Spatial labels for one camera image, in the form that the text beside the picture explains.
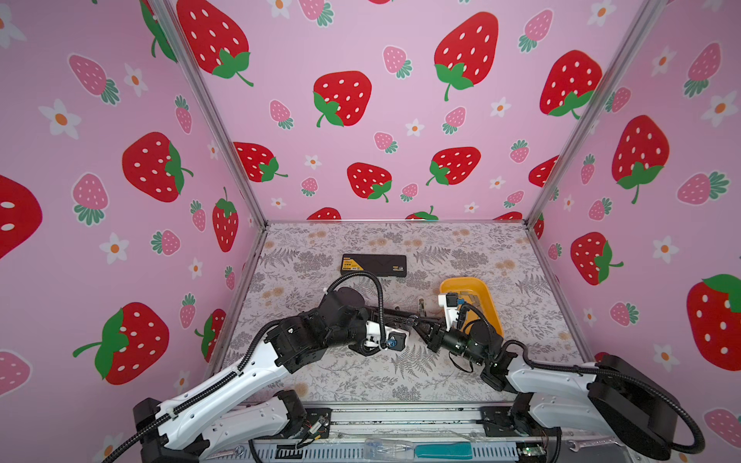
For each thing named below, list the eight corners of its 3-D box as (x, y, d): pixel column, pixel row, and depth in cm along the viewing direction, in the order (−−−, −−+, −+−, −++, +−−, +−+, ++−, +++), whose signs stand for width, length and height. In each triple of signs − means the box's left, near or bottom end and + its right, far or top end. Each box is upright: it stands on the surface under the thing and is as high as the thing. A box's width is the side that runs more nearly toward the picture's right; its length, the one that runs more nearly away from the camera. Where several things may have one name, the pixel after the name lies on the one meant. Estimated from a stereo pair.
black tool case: (340, 277, 106) (339, 272, 104) (342, 259, 112) (341, 254, 110) (407, 277, 106) (407, 272, 104) (405, 259, 112) (406, 254, 110)
